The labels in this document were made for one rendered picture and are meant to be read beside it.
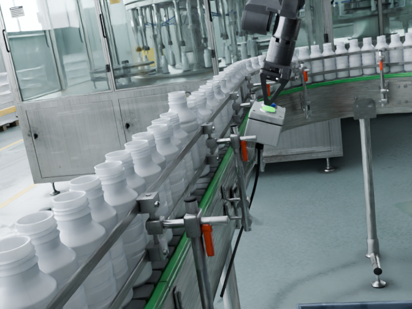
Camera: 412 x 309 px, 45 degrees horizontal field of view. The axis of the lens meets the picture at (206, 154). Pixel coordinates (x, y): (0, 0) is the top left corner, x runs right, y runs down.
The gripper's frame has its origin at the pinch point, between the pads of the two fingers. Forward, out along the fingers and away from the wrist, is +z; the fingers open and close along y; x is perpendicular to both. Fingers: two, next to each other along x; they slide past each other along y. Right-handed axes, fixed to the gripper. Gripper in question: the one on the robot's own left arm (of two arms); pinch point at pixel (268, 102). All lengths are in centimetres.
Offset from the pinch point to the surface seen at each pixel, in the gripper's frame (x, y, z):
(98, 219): -15, 65, 6
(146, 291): -8, 60, 17
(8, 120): -480, -743, 288
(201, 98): -15.5, -0.4, 3.0
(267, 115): 0.7, 4.2, 2.3
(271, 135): 2.7, 4.3, 6.5
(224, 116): -11.3, -23.4, 11.2
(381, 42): 41, -126, -15
